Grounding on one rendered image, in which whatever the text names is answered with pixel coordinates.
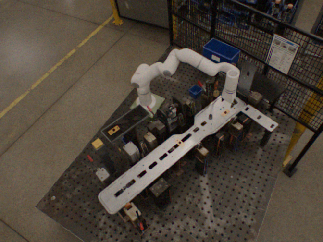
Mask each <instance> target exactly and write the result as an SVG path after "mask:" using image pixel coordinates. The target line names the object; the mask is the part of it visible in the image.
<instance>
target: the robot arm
mask: <svg viewBox="0 0 323 242"><path fill-rule="evenodd" d="M180 62H183V63H188V64H190V65H192V66H193V67H195V68H197V69H199V70H201V71H202V72H204V73H206V74H208V75H210V76H215V75H216V74H217V73H218V72H219V71H222V72H225V73H227V75H226V81H225V85H224V89H223V91H220V95H221V98H222V99H221V102H223V101H224V100H226V101H227V102H229V103H231V107H230V108H233V107H234V105H235V104H237V103H238V102H237V100H236V87H237V83H238V79H239V74H240V71H239V69H238V68H237V67H235V66H233V65H231V64H229V63H226V62H223V63H218V64H215V63H213V62H212V61H210V60H208V59H207V58H205V57H203V56H201V55H199V54H198V53H196V52H194V51H192V50H190V49H187V48H185V49H182V50H178V49H174V50H172V51H171V52H170V54H169V56H168V57H167V59H166V61H165V62H164V64H162V63H161V62H158V63H155V64H153V65H151V66H148V65H146V64H141V65H140V66H139V67H138V69H137V70H136V72H135V73H134V75H133V77H132V79H131V84H132V86H133V87H134V88H136V89H137V93H138V98H137V105H139V104H140V105H142V106H143V107H144V108H145V109H146V110H148V108H147V105H148V106H149V107H150V108H153V107H154V106H155V104H156V99H155V97H154V96H153V95H151V92H150V86H149V85H150V81H151V80H152V79H154V78H155V77H157V76H159V75H163V76H165V77H170V76H172V75H173V74H174V73H175V71H176V69H177V67H178V65H179V63H180Z"/></svg>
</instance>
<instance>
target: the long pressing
mask: <svg viewBox="0 0 323 242"><path fill-rule="evenodd" d="M221 99H222V98H221V96H219V97H218V98H216V99H215V100H214V101H213V102H212V103H210V104H209V105H208V106H207V107H205V108H204V109H203V110H202V111H200V112H199V113H198V114H197V115H195V117H194V125H193V126H192V127H191V128H190V129H188V130H187V131H186V132H185V133H183V134H174V135H172V136H171V137H169V138H168V139H167V140H166V141H164V142H163V143H162V144H160V145H159V146H158V147H157V148H155V149H154V150H153V151H152V152H150V153H149V154H148V155H146V156H145V157H144V158H143V159H141V160H140V161H139V162H138V163H137V164H135V165H134V166H133V167H132V168H130V169H129V170H128V171H127V172H125V173H124V174H123V175H122V176H120V177H119V178H118V179H116V180H115V181H114V182H113V183H111V184H110V185H109V186H108V187H106V188H105V189H104V190H103V191H101V192H100V193H99V195H98V199H99V201H100V202H101V203H102V205H103V206H104V207H105V209H106V210H107V211H108V213H109V214H115V213H117V212H118V211H119V210H120V209H121V208H123V207H124V205H125V204H126V203H127V202H130V201H131V200H132V199H133V198H134V197H136V196H137V195H138V194H139V193H140V192H142V191H143V190H144V189H145V188H146V187H147V186H149V185H150V184H151V183H152V182H153V181H155V180H156V179H157V178H158V177H159V176H161V175H162V174H163V173H164V172H165V171H166V170H168V169H169V168H170V167H171V166H172V165H173V164H174V163H176V162H177V161H178V160H179V159H180V158H181V157H183V156H184V155H185V154H186V153H187V152H188V151H190V150H191V149H192V148H193V147H194V146H196V144H197V143H198V142H200V141H202V140H203V139H204V138H205V137H206V136H208V135H211V134H214V133H216V132H217V131H218V130H219V129H221V128H222V127H223V126H224V125H225V124H227V123H228V122H229V121H230V120H231V118H232V117H233V116H235V115H237V114H238V113H239V112H240V111H241V110H242V109H243V108H244V107H245V106H246V103H245V102H244V101H242V100H241V99H239V98H237V97H236V100H237V102H238V103H237V104H235V105H234V107H233V108H230V107H231V103H229V102H227V101H226V100H224V101H223V102H221ZM223 107H224V108H223ZM220 108H221V110H220ZM234 108H235V109H234ZM226 109H228V110H230V112H229V113H228V114H227V115H226V116H224V117H223V116H222V115H221V113H223V112H224V111H225V110H226ZM209 114H212V120H209V119H208V117H209ZM204 121H205V122H206V123H207V124H205V125H204V126H202V125H201V124H202V123H203V122H204ZM197 127H198V128H199V130H198V131H197V132H196V133H195V132H193V130H194V129H195V128H197ZM189 133H190V134H191V135H192V136H191V137H190V138H188V139H187V140H186V141H185V142H183V143H184V144H185V146H184V147H180V146H179V147H178V148H176V149H175V150H174V151H173V152H172V153H170V154H169V153H168V152H167V151H168V150H169V149H171V148H172V147H173V146H174V145H176V144H177V143H176V142H175V140H176V139H177V138H179V139H180V140H182V139H183V138H184V137H185V136H187V135H188V134H189ZM165 153H166V154H167V155H168V156H167V157H165V158H164V159H163V160H162V161H160V160H159V158H160V157H161V156H162V155H163V154H165ZM172 156H173V157H172ZM153 162H157V165H156V166H155V167H153V168H152V169H149V168H148V167H149V166H150V165H151V164H152V163H153ZM143 165H144V166H143ZM144 170H145V171H146V172H147V173H146V174H145V175H144V176H142V177H141V178H138V177H137V176H138V175H139V174H140V173H141V172H142V171H144ZM133 179H134V180H135V181H136V182H135V183H134V184H132V185H131V186H130V187H129V188H127V187H126V185H127V184H128V183H129V182H130V181H131V180H133ZM120 183H121V184H120ZM123 186H125V187H126V189H125V190H124V192H123V193H122V194H120V195H119V196H118V197H115V196H114V194H116V193H117V192H118V191H119V190H120V189H123Z"/></svg>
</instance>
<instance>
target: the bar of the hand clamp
mask: <svg viewBox="0 0 323 242"><path fill-rule="evenodd" d="M205 85H206V95H207V96H208V97H209V95H210V97H211V86H212V83H211V81H210V80H207V81H205Z"/></svg>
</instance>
